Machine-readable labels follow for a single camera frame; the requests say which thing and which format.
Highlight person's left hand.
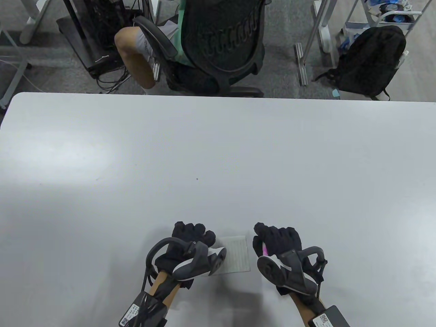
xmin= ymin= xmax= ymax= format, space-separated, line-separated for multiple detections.
xmin=155 ymin=221 xmax=217 ymax=290

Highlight person's right hand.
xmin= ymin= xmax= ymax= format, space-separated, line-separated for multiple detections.
xmin=253 ymin=222 xmax=327 ymax=306

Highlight lined white letter paper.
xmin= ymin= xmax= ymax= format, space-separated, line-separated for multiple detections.
xmin=207 ymin=235 xmax=251 ymax=275

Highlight person's right forearm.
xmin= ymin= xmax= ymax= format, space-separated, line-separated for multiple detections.
xmin=290 ymin=295 xmax=324 ymax=327

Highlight person's left forearm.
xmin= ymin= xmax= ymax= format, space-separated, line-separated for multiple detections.
xmin=146 ymin=271 xmax=181 ymax=307

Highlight grey left hand controller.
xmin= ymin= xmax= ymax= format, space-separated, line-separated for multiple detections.
xmin=146 ymin=237 xmax=227 ymax=282

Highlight grey hand controller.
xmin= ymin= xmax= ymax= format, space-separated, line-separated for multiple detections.
xmin=257 ymin=247 xmax=328 ymax=295
xmin=146 ymin=237 xmax=227 ymax=282

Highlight grey right hand controller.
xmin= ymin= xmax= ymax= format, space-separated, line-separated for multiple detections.
xmin=257 ymin=247 xmax=328 ymax=295

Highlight black left wrist box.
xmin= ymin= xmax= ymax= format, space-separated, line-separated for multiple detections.
xmin=119 ymin=291 xmax=169 ymax=327

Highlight black wrist box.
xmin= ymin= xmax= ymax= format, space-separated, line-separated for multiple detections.
xmin=308 ymin=305 xmax=351 ymax=327
xmin=119 ymin=291 xmax=169 ymax=327

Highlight black right wrist box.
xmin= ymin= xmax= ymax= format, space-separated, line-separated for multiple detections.
xmin=308 ymin=305 xmax=351 ymax=327

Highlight aluminium profile bar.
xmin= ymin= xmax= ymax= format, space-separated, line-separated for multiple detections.
xmin=295 ymin=43 xmax=309 ymax=87

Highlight black backpack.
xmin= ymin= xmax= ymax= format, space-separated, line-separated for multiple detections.
xmin=315 ymin=25 xmax=408 ymax=101

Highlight black office chair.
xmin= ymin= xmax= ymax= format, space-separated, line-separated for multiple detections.
xmin=133 ymin=0 xmax=269 ymax=98

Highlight white table leg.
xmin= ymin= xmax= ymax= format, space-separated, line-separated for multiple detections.
xmin=312 ymin=0 xmax=336 ymax=67

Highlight blue plastic bag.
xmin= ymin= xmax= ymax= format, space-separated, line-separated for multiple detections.
xmin=341 ymin=29 xmax=358 ymax=50

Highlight black computer tower stand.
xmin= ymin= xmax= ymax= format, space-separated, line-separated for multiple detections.
xmin=56 ymin=0 xmax=143 ymax=79

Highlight white metal cart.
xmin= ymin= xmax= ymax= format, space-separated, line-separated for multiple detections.
xmin=341 ymin=0 xmax=423 ymax=48

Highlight white desk leg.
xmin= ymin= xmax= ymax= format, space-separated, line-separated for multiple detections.
xmin=19 ymin=0 xmax=51 ymax=45

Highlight black floor cables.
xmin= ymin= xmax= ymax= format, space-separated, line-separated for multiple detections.
xmin=96 ymin=65 xmax=131 ymax=94

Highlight grey table frame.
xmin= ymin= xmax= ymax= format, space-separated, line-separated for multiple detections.
xmin=0 ymin=24 xmax=33 ymax=109

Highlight blue cable spool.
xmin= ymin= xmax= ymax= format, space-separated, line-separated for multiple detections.
xmin=381 ymin=12 xmax=414 ymax=23

